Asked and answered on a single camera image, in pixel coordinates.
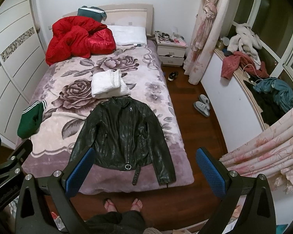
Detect black leather jacket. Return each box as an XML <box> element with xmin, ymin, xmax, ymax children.
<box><xmin>70</xmin><ymin>97</ymin><xmax>176</xmax><ymax>185</ymax></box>

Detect green striped-cuff garment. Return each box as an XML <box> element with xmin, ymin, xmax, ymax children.
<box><xmin>17</xmin><ymin>100</ymin><xmax>47</xmax><ymax>139</ymax></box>

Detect near floral curtain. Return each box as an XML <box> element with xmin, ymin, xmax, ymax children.
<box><xmin>220</xmin><ymin>108</ymin><xmax>293</xmax><ymax>193</ymax></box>

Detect person's left foot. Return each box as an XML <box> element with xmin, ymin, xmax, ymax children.
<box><xmin>103</xmin><ymin>198</ymin><xmax>118</xmax><ymax>213</ymax></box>

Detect person's foot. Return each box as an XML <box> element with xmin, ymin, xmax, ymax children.
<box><xmin>103</xmin><ymin>198</ymin><xmax>118</xmax><ymax>213</ymax></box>
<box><xmin>130</xmin><ymin>198</ymin><xmax>143</xmax><ymax>212</ymax></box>

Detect floral purple bed blanket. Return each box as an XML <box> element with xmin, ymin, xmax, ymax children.
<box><xmin>22</xmin><ymin>41</ymin><xmax>194</xmax><ymax>194</ymax></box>

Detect white wardrobe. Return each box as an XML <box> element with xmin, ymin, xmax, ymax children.
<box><xmin>0</xmin><ymin>0</ymin><xmax>48</xmax><ymax>148</ymax></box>

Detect person's dark trousers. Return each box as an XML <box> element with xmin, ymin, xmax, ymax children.
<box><xmin>85</xmin><ymin>210</ymin><xmax>147</xmax><ymax>233</ymax></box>

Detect person's right foot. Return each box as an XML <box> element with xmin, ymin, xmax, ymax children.
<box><xmin>130</xmin><ymin>198</ymin><xmax>143</xmax><ymax>212</ymax></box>

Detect grey slipper left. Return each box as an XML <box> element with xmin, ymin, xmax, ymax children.
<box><xmin>194</xmin><ymin>101</ymin><xmax>210</xmax><ymax>117</ymax></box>

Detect grey slipper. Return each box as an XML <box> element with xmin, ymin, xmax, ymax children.
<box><xmin>199</xmin><ymin>94</ymin><xmax>210</xmax><ymax>110</ymax></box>
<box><xmin>194</xmin><ymin>101</ymin><xmax>210</xmax><ymax>117</ymax></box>

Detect teal garment on sill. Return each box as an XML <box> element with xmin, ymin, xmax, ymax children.
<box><xmin>253</xmin><ymin>77</ymin><xmax>293</xmax><ymax>113</ymax></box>

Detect folded white fluffy garment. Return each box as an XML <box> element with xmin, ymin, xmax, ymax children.
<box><xmin>91</xmin><ymin>70</ymin><xmax>130</xmax><ymax>99</ymax></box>

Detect grey slipper right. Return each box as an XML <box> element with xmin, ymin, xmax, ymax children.
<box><xmin>199</xmin><ymin>94</ymin><xmax>210</xmax><ymax>110</ymax></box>

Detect red puffy coat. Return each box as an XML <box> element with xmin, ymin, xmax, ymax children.
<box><xmin>45</xmin><ymin>16</ymin><xmax>116</xmax><ymax>66</ymax></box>

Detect dark red garment on sill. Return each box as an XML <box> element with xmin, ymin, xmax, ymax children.
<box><xmin>221</xmin><ymin>51</ymin><xmax>269</xmax><ymax>80</ymax></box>

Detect black shoe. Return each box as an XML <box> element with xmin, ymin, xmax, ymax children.
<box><xmin>168</xmin><ymin>71</ymin><xmax>178</xmax><ymax>81</ymax></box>

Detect dark teal folded garment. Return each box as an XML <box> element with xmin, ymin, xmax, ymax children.
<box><xmin>77</xmin><ymin>6</ymin><xmax>107</xmax><ymax>22</ymax></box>

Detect white pillow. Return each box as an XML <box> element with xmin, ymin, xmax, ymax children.
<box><xmin>107</xmin><ymin>25</ymin><xmax>147</xmax><ymax>46</ymax></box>

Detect white garment on sill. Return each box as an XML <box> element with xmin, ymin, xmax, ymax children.
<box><xmin>227</xmin><ymin>23</ymin><xmax>263</xmax><ymax>65</ymax></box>

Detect white bedside nightstand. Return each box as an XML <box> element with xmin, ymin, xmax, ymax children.
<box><xmin>155</xmin><ymin>32</ymin><xmax>187</xmax><ymax>67</ymax></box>

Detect beige bed headboard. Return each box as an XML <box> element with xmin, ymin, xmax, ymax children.
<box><xmin>48</xmin><ymin>3</ymin><xmax>155</xmax><ymax>37</ymax></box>

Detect clutter on nightstand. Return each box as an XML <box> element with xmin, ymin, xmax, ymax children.
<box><xmin>155</xmin><ymin>31</ymin><xmax>187</xmax><ymax>47</ymax></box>

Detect tied floral curtain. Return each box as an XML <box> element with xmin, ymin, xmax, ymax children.
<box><xmin>184</xmin><ymin>0</ymin><xmax>230</xmax><ymax>85</ymax></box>

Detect white cable on sill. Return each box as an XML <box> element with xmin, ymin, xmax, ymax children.
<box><xmin>241</xmin><ymin>63</ymin><xmax>263</xmax><ymax>85</ymax></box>

